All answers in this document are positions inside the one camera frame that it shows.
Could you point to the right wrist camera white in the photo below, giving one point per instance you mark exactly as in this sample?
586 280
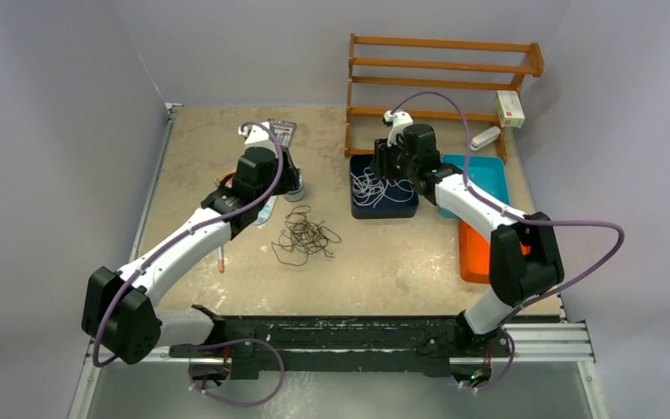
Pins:
397 120

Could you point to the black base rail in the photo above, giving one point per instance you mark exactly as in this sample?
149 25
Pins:
425 344

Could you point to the white staples box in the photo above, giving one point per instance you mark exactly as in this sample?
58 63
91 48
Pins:
509 109

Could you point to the dark blue tray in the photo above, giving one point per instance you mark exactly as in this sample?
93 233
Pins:
372 198

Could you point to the marker pen pack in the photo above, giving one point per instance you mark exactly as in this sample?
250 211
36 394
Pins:
283 130

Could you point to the cleaning gel jar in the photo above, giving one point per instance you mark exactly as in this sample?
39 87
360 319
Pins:
296 195

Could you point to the red pen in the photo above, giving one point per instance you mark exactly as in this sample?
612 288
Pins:
221 259

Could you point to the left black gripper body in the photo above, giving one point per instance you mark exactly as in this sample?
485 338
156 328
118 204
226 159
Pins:
285 183

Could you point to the orange tray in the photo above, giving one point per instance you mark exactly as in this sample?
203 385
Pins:
473 255

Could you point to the light blue tray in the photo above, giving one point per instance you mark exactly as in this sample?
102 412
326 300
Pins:
487 172

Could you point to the white stapler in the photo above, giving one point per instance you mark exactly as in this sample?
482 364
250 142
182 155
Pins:
485 138

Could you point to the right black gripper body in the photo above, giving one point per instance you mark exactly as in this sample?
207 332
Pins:
392 161

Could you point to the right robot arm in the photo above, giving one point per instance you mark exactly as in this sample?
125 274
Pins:
524 259

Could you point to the wooden rack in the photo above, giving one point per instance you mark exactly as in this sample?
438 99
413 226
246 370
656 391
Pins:
531 65

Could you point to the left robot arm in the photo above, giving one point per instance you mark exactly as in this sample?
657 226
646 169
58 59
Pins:
119 309

